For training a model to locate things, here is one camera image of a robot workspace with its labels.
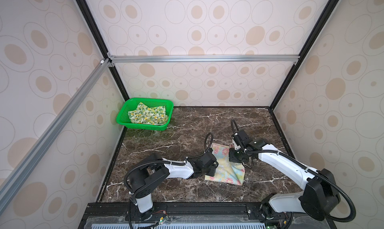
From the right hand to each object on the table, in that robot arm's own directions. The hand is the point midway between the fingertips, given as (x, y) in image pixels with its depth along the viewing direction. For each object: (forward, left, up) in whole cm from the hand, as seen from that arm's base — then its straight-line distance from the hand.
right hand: (234, 157), depth 83 cm
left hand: (-5, +8, -7) cm, 12 cm away
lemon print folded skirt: (+35, +62, -4) cm, 71 cm away
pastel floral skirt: (-5, +4, -7) cm, 10 cm away
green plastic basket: (+39, +74, +1) cm, 84 cm away
